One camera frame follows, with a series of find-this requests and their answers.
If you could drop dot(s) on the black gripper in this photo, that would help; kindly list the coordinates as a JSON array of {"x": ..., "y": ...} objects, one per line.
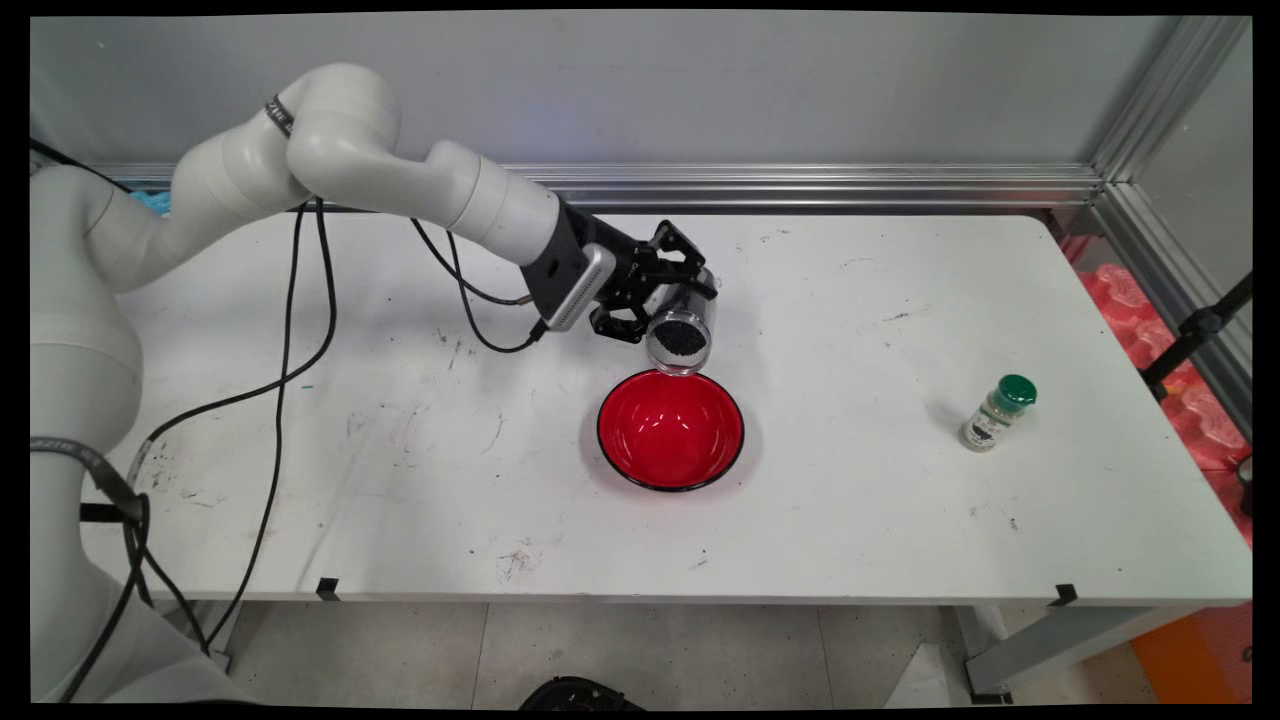
[{"x": 630, "y": 280}]

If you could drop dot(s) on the black floor object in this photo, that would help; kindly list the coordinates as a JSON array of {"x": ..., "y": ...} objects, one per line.
[{"x": 580, "y": 695}]

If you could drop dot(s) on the grey table leg frame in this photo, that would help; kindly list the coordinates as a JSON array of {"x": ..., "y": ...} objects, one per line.
[{"x": 1060, "y": 640}]

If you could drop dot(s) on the red bowl black rim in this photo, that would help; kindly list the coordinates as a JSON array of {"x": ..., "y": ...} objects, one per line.
[{"x": 670, "y": 440}]

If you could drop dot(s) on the aluminium corner post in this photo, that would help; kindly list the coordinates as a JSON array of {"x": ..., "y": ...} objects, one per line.
[{"x": 1165, "y": 100}]

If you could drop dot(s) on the black tape piece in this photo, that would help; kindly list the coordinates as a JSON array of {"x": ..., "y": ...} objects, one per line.
[
  {"x": 1064, "y": 595},
  {"x": 327, "y": 589}
]

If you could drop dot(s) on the short aluminium frame rail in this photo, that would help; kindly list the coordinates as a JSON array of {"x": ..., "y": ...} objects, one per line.
[{"x": 1150, "y": 255}]

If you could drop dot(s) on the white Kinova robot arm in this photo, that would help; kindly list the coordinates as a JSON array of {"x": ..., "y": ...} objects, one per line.
[{"x": 340, "y": 140}]

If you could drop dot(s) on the red plastic wrapped packs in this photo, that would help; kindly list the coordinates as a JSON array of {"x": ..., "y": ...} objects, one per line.
[{"x": 1110, "y": 290}]

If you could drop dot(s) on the black stand bar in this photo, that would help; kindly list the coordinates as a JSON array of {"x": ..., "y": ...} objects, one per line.
[{"x": 1200, "y": 325}]

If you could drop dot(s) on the clear jar black seeds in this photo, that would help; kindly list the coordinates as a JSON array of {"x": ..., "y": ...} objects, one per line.
[{"x": 680, "y": 340}]

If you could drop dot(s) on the dark round edge object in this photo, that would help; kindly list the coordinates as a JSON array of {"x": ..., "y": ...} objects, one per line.
[{"x": 1246, "y": 485}]

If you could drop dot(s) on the orange floor object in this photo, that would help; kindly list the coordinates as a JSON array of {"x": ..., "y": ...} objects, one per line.
[{"x": 1190, "y": 660}]

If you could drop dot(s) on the blue cloth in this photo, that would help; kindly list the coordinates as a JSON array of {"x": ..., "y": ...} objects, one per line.
[{"x": 152, "y": 203}]

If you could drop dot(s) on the long aluminium frame rail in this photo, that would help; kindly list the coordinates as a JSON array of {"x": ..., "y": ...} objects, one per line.
[{"x": 900, "y": 185}]

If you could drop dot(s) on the spice jar green lid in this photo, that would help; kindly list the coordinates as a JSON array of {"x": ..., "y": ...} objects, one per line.
[{"x": 995, "y": 415}]

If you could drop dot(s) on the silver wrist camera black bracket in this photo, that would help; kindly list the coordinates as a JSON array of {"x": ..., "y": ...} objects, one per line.
[{"x": 580, "y": 290}]

